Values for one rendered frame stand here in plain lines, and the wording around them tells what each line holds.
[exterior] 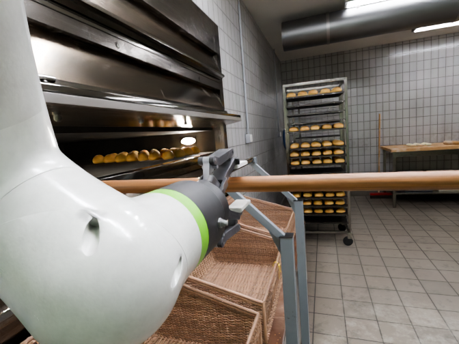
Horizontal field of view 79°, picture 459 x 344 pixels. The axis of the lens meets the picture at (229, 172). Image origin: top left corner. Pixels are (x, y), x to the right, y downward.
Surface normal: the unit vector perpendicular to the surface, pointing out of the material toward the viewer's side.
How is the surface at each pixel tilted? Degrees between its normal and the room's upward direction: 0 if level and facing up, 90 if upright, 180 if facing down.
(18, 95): 113
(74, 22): 90
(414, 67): 90
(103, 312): 88
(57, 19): 90
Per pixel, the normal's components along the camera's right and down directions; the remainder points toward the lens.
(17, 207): 0.04, -0.50
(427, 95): -0.32, 0.15
